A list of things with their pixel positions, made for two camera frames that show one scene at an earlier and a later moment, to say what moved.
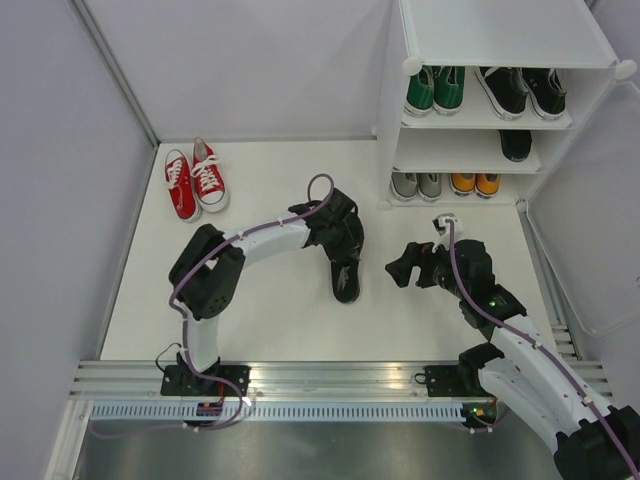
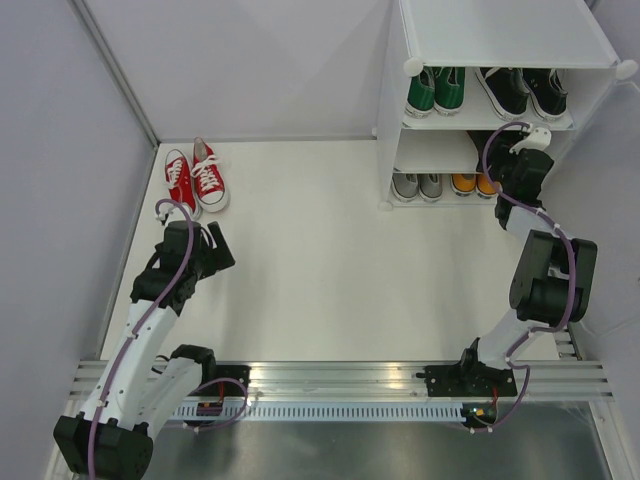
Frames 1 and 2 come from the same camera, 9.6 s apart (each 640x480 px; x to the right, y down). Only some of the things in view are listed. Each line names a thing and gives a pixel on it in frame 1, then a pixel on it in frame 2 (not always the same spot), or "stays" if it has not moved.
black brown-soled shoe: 346,280 -> 479,138
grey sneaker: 429,185 stays
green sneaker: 448,89 stays
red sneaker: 180,180 stays
